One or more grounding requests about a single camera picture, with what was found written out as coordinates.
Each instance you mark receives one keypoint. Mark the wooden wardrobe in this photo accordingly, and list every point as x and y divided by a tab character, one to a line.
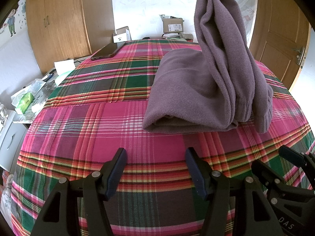
68	29

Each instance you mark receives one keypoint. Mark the green tissue pack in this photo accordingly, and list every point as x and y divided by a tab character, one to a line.
24	103

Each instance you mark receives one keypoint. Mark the purple fleece garment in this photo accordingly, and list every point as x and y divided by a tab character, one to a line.
212	89

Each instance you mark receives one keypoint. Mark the folding side table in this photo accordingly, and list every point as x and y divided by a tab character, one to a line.
41	89

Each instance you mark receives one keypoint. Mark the cartoon couple wall sticker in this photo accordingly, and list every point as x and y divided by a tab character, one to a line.
15	22

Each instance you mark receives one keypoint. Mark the wooden door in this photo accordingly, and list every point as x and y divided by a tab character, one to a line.
281	38

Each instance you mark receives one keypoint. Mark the pink plaid bed cover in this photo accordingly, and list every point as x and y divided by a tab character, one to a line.
100	107

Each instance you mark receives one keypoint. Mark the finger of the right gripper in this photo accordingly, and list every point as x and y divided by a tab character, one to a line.
275	182
300	160

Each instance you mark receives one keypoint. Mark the black smartphone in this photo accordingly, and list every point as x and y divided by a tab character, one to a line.
108	51

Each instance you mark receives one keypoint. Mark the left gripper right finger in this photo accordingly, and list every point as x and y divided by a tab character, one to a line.
253	213

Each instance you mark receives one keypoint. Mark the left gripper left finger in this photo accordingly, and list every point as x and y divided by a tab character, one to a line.
60	213

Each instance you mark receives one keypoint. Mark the white drawer cabinet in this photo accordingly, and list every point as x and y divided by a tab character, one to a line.
12	136

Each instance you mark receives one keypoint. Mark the brown cardboard box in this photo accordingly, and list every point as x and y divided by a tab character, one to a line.
172	24

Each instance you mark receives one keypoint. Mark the white small box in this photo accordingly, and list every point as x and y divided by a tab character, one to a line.
121	34

